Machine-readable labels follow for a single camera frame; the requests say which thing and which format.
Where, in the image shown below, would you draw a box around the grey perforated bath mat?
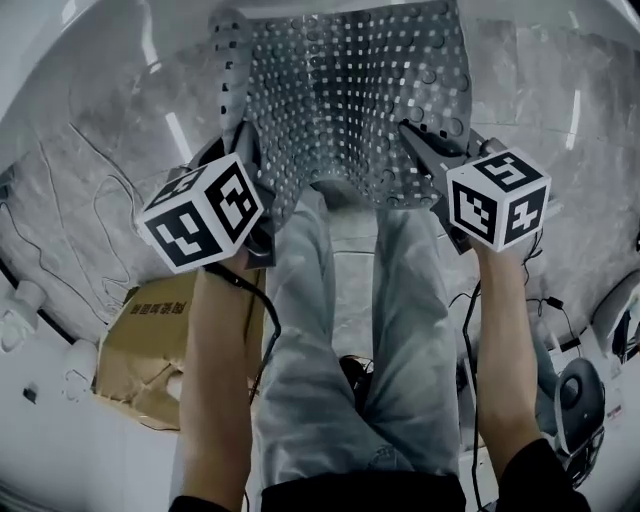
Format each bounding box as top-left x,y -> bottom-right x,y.
207,0 -> 475,211

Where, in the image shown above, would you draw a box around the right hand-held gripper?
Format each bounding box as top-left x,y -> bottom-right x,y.
398,123 -> 559,255

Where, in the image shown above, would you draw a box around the white rounded appliance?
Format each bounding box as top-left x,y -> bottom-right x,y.
589,272 -> 640,361

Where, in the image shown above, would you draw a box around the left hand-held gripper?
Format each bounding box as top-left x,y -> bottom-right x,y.
137,121 -> 279,275

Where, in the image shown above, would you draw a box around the black power adapter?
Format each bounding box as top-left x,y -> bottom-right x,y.
529,294 -> 566,314

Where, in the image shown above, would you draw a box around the person's light blue jeans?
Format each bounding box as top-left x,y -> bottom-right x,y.
252,187 -> 462,487

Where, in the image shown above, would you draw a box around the person's right forearm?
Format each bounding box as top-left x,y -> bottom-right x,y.
469,242 -> 545,464

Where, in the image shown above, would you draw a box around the person's black shirt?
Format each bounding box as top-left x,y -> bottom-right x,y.
169,434 -> 594,512

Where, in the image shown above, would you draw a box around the large flattened cardboard box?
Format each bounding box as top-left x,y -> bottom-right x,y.
94,272 -> 267,432

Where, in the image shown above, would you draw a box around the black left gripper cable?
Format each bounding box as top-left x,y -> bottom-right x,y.
204,262 -> 282,401

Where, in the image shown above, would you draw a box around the person's left forearm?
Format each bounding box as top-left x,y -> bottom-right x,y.
178,247 -> 267,507

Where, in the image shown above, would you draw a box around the grey round-back chair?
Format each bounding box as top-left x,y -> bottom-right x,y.
553,357 -> 607,489

